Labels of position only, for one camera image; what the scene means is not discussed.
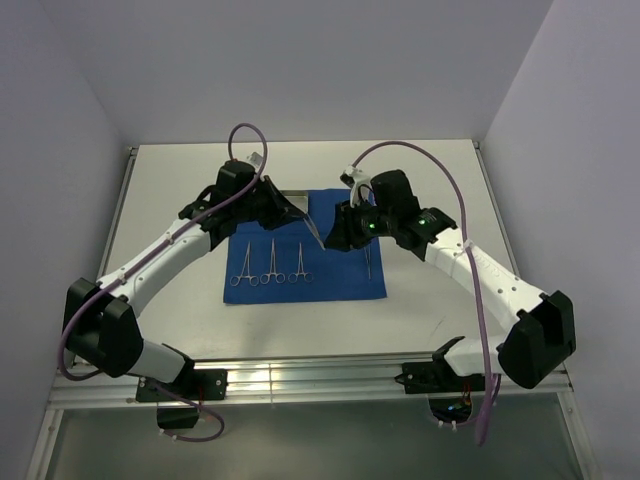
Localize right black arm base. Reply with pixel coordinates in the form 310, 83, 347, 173
394, 351, 485, 395

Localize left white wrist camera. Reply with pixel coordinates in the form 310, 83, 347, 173
245, 152, 265, 171

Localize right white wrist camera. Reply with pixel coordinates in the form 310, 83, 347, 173
340, 165, 373, 207

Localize purple cable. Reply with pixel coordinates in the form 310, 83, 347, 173
347, 141, 502, 447
57, 122, 269, 443

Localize steel hemostat forceps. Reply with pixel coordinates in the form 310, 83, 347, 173
259, 239, 286, 285

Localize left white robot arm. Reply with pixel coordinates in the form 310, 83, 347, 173
58, 160, 306, 385

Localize steel surgical scissors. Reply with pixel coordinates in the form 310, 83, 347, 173
288, 243, 313, 284

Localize steel needle holder forceps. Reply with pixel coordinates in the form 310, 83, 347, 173
229, 243, 259, 287

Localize metal instrument tray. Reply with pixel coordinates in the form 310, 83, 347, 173
281, 190, 310, 214

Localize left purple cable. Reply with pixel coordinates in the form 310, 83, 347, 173
57, 122, 269, 443

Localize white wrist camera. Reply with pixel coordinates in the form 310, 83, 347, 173
245, 152, 265, 171
340, 165, 373, 207

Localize aluminium extrusion rail frame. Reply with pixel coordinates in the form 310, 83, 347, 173
25, 139, 601, 480

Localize blue surgical drape cloth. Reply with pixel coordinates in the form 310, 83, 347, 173
223, 221, 387, 305

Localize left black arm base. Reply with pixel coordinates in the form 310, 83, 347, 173
135, 369, 227, 433

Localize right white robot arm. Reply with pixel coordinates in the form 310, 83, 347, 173
324, 167, 576, 389

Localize steel fine pointed tweezers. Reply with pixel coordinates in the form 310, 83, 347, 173
363, 244, 373, 281

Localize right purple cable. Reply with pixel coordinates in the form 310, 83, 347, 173
347, 141, 502, 447

